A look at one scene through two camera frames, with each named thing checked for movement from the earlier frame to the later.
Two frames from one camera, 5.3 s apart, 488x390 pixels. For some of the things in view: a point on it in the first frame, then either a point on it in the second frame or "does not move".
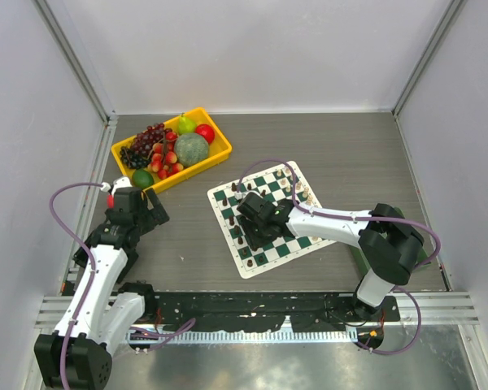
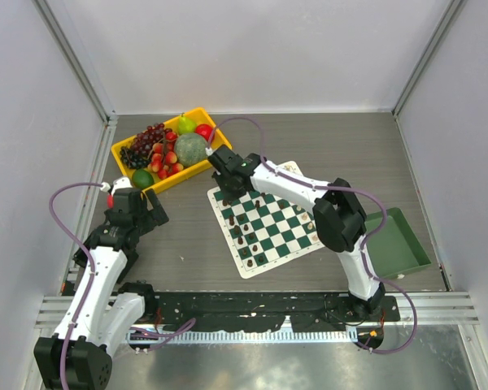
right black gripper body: [257, 236] → [228, 191]
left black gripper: [159, 214] does not move
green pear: [185, 126] does not move
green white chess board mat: [284, 182] does not move
